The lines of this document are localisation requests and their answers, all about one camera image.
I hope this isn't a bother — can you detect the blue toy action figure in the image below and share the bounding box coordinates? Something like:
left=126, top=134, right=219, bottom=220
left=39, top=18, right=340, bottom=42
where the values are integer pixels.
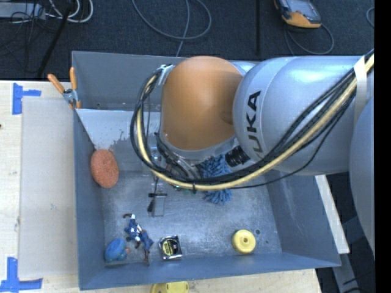
left=122, top=213, right=155, bottom=267

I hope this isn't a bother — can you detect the grey metal bin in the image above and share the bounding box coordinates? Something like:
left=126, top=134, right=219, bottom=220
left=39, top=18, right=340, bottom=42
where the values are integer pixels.
left=70, top=50, right=343, bottom=291

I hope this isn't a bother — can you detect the black and yellow tape measure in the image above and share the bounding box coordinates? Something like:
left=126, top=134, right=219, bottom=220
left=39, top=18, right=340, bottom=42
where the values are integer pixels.
left=158, top=234, right=183, bottom=261

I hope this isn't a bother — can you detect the blue fuzzy cloth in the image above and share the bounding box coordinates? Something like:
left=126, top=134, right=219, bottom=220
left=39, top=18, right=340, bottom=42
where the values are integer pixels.
left=197, top=155, right=233, bottom=206

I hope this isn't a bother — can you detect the blue toy lump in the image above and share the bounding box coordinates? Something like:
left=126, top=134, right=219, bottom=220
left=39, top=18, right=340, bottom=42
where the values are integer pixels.
left=104, top=238, right=131, bottom=263

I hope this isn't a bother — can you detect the orange-brown oval scrubber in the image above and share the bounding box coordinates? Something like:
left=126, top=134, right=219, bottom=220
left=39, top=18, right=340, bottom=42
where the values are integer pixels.
left=89, top=148, right=120, bottom=189

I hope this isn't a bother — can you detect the yellow round object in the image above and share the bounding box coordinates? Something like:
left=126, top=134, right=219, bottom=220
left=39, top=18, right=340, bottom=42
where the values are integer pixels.
left=149, top=281, right=191, bottom=293

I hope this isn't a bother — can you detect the yellow plastic wheel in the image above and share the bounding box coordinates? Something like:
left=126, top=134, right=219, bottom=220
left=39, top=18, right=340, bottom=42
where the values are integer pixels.
left=231, top=229, right=257, bottom=255

